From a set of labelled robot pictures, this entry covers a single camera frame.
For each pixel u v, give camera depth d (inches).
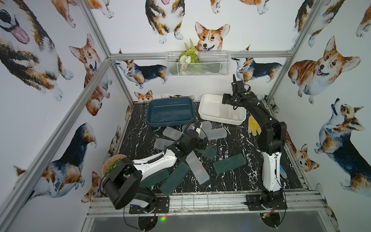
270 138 22.5
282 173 32.8
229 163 34.5
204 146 30.1
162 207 29.1
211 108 44.9
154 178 32.1
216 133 40.4
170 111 45.9
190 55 32.4
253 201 29.0
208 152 36.3
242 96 28.1
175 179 32.4
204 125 41.8
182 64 33.8
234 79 32.2
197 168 33.5
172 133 38.5
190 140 24.8
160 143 38.4
